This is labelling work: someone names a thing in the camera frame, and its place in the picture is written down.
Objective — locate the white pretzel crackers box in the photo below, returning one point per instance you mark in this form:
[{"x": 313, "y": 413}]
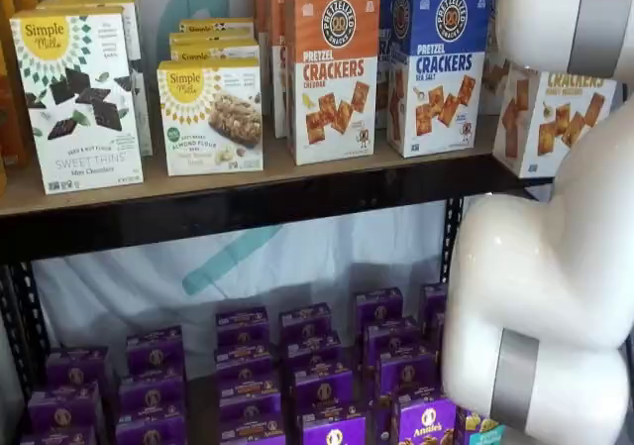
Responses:
[{"x": 545, "y": 133}]

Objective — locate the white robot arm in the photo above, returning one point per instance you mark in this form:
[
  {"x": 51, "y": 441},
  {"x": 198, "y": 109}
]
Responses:
[{"x": 545, "y": 266}]

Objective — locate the purple Annie's snack box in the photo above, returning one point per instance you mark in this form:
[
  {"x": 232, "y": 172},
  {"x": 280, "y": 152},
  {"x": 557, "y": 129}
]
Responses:
[
  {"x": 433, "y": 301},
  {"x": 151, "y": 427},
  {"x": 304, "y": 321},
  {"x": 243, "y": 358},
  {"x": 57, "y": 436},
  {"x": 62, "y": 408},
  {"x": 156, "y": 348},
  {"x": 391, "y": 338},
  {"x": 151, "y": 390},
  {"x": 438, "y": 328},
  {"x": 313, "y": 350},
  {"x": 408, "y": 373},
  {"x": 332, "y": 430},
  {"x": 76, "y": 366},
  {"x": 378, "y": 306},
  {"x": 243, "y": 326},
  {"x": 322, "y": 388},
  {"x": 250, "y": 386},
  {"x": 426, "y": 422},
  {"x": 252, "y": 422}
]

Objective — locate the Simple Mills almond bars box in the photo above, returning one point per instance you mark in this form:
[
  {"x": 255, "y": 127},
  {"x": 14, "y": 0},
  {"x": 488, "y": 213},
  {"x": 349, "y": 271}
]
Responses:
[
  {"x": 218, "y": 26},
  {"x": 213, "y": 48},
  {"x": 208, "y": 118}
]

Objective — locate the white teal backdrop cloth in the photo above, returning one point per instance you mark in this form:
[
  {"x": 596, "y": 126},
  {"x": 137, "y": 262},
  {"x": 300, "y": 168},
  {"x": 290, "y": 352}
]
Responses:
[{"x": 148, "y": 286}]

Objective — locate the black metal shelf rack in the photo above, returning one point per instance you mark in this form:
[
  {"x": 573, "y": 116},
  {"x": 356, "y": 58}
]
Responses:
[{"x": 223, "y": 222}]

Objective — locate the wooden shelf board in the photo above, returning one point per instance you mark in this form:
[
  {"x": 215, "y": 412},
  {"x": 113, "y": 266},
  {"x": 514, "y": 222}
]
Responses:
[{"x": 277, "y": 167}]

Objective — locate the orange cheddar crackers box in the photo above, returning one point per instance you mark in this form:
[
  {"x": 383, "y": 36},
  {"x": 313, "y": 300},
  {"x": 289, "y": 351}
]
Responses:
[
  {"x": 260, "y": 9},
  {"x": 337, "y": 98},
  {"x": 277, "y": 68}
]

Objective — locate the purple teal Annie's box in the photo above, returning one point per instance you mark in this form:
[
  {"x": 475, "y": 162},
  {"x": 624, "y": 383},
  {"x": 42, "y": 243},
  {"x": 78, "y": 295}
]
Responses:
[{"x": 473, "y": 429}]

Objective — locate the blue sea salt crackers box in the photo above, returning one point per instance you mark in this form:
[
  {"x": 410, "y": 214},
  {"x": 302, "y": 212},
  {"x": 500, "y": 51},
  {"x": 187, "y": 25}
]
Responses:
[
  {"x": 385, "y": 78},
  {"x": 446, "y": 98}
]

